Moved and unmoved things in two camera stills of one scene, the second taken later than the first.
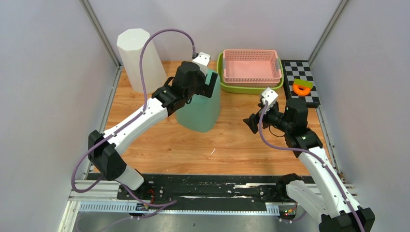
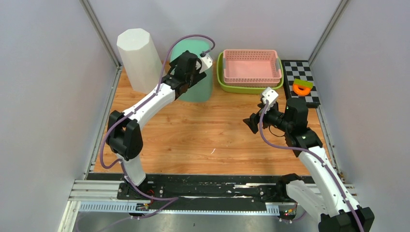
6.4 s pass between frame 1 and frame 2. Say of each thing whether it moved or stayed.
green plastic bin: moved
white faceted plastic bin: stayed
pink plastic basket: stayed
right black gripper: stayed
